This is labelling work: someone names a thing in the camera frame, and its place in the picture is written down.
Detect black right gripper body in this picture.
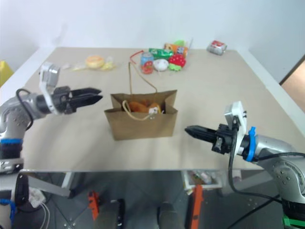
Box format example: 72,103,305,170
211,123,239,155

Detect packaged orange donut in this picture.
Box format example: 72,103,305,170
69,56,118,72

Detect red string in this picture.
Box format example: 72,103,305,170
130,49,144,64

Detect red and blue drink can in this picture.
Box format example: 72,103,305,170
140,52,154,75

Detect brown paper bag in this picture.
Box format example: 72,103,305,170
103,61,179,142

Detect green snack packet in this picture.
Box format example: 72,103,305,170
148,48,174,59

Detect red strawberry plush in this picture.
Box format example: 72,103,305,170
168,53,187,72

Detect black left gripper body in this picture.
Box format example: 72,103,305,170
51,86,78,115

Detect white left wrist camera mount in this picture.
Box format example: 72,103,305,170
38,62,61,115

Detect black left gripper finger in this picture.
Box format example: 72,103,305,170
70,87,103,97
72,95,104,109

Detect brown plush toy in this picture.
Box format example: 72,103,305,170
128,101,150,113

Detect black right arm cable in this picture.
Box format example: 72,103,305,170
228,130,305,229

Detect white box of clutter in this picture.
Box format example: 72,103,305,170
182,169,242,191

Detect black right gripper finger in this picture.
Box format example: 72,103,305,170
184,125,219,136
187,132,217,144

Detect yellow bin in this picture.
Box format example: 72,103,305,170
0,60,13,88

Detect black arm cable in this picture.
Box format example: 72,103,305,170
228,130,305,229
16,88,34,131

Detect orange snack packet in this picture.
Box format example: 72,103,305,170
163,42,189,57

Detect white cables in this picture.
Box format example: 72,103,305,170
39,201,51,229

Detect tall orange clamp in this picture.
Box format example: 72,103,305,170
188,184,204,229

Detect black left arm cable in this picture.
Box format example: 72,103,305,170
16,88,34,131

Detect white round plush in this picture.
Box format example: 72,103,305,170
152,59,170,72

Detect dark robot foot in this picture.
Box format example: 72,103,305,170
110,198,126,229
158,202,180,229

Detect crumpled white cloth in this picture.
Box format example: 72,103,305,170
28,187,46,208

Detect toy burger bun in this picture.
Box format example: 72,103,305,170
85,55,105,69

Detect brown wooden door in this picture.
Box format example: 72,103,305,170
279,54,305,105

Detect grey metal table bracket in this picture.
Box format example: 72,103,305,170
21,170,75,199

